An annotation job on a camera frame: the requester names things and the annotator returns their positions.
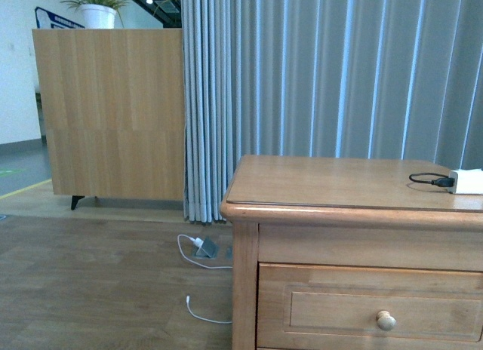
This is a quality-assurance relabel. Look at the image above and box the wooden drawer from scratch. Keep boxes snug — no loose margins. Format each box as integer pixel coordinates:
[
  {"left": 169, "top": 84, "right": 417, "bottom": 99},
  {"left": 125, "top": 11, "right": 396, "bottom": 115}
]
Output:
[{"left": 256, "top": 264, "right": 482, "bottom": 349}]

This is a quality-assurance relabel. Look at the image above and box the white loose cable end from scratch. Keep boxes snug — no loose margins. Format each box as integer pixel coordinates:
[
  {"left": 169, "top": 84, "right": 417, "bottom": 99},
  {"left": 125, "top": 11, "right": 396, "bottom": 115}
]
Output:
[{"left": 186, "top": 295, "right": 233, "bottom": 325}]

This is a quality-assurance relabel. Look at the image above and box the grey pleated curtain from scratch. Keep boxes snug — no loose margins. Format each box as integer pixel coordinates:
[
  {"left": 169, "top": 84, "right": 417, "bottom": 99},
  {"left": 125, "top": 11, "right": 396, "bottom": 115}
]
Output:
[{"left": 181, "top": 0, "right": 482, "bottom": 223}]

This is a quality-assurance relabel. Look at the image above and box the wooden nightstand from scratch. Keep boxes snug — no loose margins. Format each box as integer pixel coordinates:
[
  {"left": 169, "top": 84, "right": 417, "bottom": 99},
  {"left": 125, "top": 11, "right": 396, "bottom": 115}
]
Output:
[{"left": 220, "top": 155, "right": 482, "bottom": 349}]

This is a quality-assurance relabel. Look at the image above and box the blue wall sign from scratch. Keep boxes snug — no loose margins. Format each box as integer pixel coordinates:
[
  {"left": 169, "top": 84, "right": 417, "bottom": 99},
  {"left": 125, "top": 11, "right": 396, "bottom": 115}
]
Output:
[{"left": 34, "top": 7, "right": 84, "bottom": 29}]

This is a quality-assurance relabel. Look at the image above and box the light wooden cabinet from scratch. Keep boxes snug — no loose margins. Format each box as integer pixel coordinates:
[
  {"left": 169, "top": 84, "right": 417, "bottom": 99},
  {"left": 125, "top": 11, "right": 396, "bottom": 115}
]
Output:
[{"left": 32, "top": 29, "right": 185, "bottom": 201}]

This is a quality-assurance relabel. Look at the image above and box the white charger plug with cable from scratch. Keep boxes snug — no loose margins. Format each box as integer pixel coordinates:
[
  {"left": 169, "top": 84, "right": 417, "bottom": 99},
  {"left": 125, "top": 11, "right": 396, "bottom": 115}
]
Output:
[{"left": 177, "top": 234, "right": 232, "bottom": 269}]

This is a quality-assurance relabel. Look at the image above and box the round wooden drawer knob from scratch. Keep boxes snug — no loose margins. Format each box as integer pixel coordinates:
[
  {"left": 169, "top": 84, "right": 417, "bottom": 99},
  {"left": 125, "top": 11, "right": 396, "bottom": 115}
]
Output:
[{"left": 376, "top": 310, "right": 397, "bottom": 331}]

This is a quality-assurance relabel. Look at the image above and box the white power bank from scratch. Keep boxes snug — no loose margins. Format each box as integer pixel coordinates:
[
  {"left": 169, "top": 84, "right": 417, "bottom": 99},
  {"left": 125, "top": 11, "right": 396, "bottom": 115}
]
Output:
[{"left": 448, "top": 168, "right": 483, "bottom": 195}]

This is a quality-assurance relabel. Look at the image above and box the metal floor socket box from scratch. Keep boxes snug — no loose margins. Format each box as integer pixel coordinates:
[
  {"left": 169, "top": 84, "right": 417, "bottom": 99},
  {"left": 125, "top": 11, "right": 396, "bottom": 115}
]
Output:
[{"left": 193, "top": 237, "right": 220, "bottom": 259}]

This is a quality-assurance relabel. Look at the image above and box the black usb cable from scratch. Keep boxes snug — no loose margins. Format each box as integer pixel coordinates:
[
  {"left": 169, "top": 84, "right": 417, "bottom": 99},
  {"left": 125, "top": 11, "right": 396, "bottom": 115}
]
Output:
[{"left": 408, "top": 172, "right": 456, "bottom": 188}]

